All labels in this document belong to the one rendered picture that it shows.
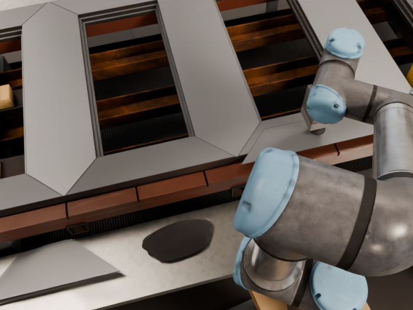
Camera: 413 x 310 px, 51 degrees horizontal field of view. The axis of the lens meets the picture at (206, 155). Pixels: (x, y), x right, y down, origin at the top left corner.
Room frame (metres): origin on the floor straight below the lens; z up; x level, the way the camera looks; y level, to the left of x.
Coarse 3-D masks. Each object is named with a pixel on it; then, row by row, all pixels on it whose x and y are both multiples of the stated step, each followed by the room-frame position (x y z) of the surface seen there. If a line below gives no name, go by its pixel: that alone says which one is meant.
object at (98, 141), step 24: (216, 0) 1.21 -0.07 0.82; (288, 0) 1.18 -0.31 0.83; (96, 24) 1.13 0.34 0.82; (408, 24) 1.04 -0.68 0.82; (168, 48) 0.98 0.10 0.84; (312, 48) 0.96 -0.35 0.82; (24, 120) 0.73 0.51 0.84; (96, 120) 0.73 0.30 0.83; (288, 120) 0.67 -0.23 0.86; (24, 144) 0.66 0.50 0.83; (96, 144) 0.64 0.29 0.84; (192, 168) 0.54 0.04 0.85; (96, 192) 0.50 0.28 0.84; (0, 216) 0.45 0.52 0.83
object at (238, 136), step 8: (232, 128) 0.65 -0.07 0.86; (240, 128) 0.65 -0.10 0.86; (248, 128) 0.65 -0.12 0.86; (200, 136) 0.63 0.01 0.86; (208, 136) 0.63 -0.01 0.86; (216, 136) 0.63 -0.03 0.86; (224, 136) 0.63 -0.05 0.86; (232, 136) 0.63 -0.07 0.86; (240, 136) 0.63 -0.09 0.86; (248, 136) 0.62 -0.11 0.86; (216, 144) 0.60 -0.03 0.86; (224, 144) 0.60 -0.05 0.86; (232, 144) 0.60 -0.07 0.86; (240, 144) 0.60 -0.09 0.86
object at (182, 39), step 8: (216, 24) 1.05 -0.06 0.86; (168, 32) 1.03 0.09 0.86; (176, 32) 1.03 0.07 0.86; (184, 32) 1.03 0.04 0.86; (192, 32) 1.02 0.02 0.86; (200, 32) 1.02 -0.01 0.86; (208, 32) 1.02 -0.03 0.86; (216, 32) 1.02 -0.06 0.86; (224, 32) 1.02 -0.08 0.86; (168, 40) 1.00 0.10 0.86; (176, 40) 0.99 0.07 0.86; (184, 40) 0.99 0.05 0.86; (192, 40) 0.99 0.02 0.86; (200, 40) 0.99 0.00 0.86; (208, 40) 0.99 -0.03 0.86; (216, 40) 0.98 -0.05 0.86; (176, 48) 0.96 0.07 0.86
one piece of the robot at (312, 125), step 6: (312, 84) 0.65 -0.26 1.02; (306, 90) 0.64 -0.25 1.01; (306, 96) 0.64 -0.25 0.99; (306, 102) 0.63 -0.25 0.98; (306, 108) 0.62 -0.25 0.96; (306, 114) 0.62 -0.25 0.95; (306, 120) 0.61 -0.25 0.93; (312, 120) 0.59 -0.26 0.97; (342, 120) 0.60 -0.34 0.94; (312, 126) 0.59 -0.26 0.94; (318, 126) 0.59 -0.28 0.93; (324, 126) 0.59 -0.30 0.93
